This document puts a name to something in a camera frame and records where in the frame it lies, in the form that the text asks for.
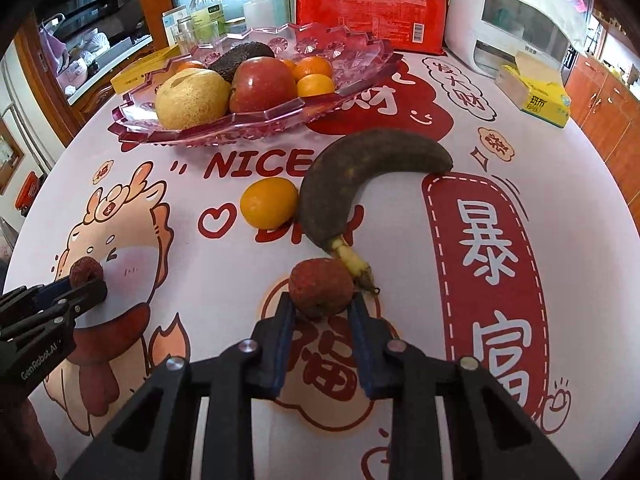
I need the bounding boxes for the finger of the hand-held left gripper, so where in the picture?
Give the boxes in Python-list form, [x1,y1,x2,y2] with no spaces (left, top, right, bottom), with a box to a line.
[15,275,77,306]
[50,280,109,329]

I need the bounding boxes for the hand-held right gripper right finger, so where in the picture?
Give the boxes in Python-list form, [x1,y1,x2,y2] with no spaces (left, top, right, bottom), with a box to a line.
[347,294,581,480]

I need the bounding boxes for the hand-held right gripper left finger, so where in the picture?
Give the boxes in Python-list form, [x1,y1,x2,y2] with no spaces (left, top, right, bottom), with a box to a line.
[65,292,297,480]

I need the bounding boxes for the red lychee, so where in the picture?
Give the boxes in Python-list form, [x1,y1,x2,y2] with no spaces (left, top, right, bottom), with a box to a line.
[69,256,105,288]
[288,258,355,319]

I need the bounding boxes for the yellow pear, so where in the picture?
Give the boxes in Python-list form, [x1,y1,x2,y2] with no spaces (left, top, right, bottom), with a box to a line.
[155,67,232,131]

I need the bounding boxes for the red apple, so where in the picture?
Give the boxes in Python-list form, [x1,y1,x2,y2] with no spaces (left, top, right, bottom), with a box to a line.
[229,56,298,115]

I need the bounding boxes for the dark green avocado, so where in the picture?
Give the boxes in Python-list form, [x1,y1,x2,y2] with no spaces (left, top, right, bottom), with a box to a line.
[209,41,276,83]

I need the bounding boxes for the pink glass fruit dish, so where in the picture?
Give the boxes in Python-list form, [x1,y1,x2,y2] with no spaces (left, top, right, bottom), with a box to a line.
[107,22,403,148]

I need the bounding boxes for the person's left hand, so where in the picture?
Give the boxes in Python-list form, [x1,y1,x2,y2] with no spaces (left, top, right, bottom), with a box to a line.
[0,394,57,480]

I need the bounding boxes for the dark overripe banana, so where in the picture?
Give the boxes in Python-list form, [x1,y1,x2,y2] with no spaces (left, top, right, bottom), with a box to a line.
[298,128,454,296]

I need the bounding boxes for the brown wooden cabinet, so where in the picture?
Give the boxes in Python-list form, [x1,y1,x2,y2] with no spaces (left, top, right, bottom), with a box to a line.
[15,0,191,146]

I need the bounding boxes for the flat yellow box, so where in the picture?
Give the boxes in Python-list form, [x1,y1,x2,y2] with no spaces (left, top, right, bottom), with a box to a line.
[110,45,181,95]

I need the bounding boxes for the pink plastic bag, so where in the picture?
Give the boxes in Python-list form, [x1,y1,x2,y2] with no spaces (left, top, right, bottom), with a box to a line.
[40,17,89,93]

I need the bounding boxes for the small glass jar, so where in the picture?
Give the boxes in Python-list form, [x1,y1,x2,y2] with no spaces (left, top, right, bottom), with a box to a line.
[176,15,197,55]

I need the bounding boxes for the blue and white carton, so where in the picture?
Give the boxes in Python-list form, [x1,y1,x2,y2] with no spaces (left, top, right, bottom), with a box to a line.
[162,5,190,46]

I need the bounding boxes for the yellow tissue box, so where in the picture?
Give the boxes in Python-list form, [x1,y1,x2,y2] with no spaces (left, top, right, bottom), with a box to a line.
[495,52,572,128]

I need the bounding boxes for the clear plastic bottle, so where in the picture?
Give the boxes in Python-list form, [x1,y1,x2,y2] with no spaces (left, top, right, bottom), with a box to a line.
[189,0,226,43]

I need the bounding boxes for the white squeeze bottle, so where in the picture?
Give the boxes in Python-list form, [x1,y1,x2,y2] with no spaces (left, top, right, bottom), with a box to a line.
[242,0,276,31]

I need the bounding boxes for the red paper cup package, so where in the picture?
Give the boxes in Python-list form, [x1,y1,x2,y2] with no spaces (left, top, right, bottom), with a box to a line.
[294,0,451,56]

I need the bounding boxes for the orange wooden cupboards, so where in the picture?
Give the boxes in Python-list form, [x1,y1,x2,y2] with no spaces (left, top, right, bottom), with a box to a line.
[565,52,640,211]

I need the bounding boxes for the white countertop appliance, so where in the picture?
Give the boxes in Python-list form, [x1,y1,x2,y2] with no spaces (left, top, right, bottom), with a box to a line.
[445,0,589,79]

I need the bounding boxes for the wooden wall frame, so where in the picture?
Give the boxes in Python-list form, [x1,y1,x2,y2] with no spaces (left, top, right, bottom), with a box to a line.
[0,120,26,196]

